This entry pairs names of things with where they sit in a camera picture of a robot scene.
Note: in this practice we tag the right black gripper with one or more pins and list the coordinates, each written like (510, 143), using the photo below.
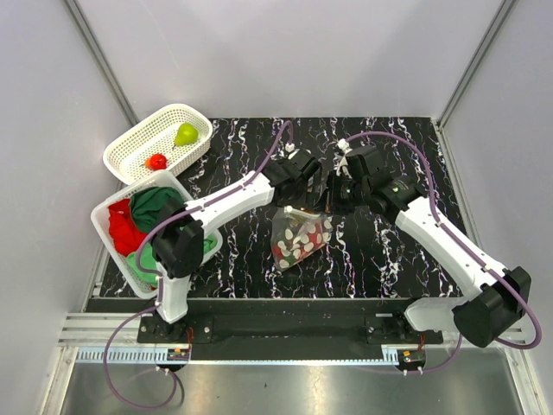
(332, 181)

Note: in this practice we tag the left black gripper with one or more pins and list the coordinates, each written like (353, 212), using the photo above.
(306, 201)

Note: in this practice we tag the polka dot zip top bag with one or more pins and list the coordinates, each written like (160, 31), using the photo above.
(299, 221)

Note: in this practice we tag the red fake cherry bunch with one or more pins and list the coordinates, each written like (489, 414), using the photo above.
(291, 248)

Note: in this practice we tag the green fake pear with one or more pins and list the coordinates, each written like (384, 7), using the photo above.
(186, 134)

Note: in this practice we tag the red fake pepper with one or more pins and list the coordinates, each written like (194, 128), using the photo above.
(156, 162)

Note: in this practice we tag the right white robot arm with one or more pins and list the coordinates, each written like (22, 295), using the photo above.
(493, 296)

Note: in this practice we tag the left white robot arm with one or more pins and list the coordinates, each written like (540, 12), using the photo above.
(177, 240)

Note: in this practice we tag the black marble pattern mat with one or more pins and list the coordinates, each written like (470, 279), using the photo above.
(365, 257)

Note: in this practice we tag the white perforated basket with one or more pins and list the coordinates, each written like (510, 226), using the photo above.
(126, 156)

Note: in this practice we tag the dark green cloth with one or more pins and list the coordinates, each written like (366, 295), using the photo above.
(146, 204)

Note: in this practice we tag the light green cloth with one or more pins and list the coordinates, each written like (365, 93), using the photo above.
(147, 260)

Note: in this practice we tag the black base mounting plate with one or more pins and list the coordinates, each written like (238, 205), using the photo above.
(376, 321)

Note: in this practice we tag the red cloth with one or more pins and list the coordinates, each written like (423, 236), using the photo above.
(127, 229)

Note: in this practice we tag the white cloth bin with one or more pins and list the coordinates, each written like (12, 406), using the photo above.
(125, 268)

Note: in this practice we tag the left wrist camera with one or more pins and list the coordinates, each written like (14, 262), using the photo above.
(302, 164)

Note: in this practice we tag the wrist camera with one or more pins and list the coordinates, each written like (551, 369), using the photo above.
(362, 161)
(302, 164)

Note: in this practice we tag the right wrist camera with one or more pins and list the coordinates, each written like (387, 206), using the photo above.
(362, 161)

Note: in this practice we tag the white cable duct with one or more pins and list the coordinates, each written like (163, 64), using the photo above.
(152, 355)

